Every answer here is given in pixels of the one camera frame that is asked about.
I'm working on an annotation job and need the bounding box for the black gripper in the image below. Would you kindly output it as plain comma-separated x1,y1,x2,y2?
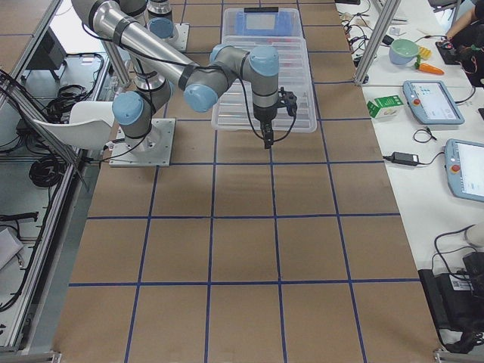
253,104,278,149

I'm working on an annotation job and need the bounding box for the clear plastic box lid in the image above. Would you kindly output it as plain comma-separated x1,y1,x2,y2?
211,36,317,133

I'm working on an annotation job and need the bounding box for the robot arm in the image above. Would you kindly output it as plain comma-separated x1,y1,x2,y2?
72,1,282,148
147,0,175,39

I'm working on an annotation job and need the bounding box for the clear plastic storage box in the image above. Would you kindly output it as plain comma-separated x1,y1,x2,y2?
222,7,303,38

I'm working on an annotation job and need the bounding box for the blue plastic tray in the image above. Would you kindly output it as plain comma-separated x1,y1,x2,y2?
234,12,292,36

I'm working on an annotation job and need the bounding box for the green white carton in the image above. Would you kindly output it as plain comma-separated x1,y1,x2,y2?
367,95,404,119

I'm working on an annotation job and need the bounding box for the black power adapter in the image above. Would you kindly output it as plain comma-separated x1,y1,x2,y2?
392,152,420,166

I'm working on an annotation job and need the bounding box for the green blue bowl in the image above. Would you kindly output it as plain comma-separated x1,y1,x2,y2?
389,39,419,65

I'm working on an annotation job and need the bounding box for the teach pendant tablet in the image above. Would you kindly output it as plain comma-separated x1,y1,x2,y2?
444,138,483,202
402,80,465,126

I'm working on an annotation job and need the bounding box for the toy carrot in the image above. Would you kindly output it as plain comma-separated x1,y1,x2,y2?
414,56,445,76

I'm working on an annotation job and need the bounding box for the yellow toy corn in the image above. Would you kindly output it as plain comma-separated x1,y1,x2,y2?
417,46,432,61

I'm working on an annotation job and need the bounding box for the white chair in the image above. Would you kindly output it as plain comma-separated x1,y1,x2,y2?
33,101,114,150

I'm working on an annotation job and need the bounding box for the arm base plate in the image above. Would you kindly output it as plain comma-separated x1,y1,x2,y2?
166,23,190,53
107,118,176,167

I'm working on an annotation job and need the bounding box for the black box latch handle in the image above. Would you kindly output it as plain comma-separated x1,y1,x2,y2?
244,7,279,14

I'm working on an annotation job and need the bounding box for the aluminium frame post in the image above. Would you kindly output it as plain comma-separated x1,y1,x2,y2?
354,0,401,86

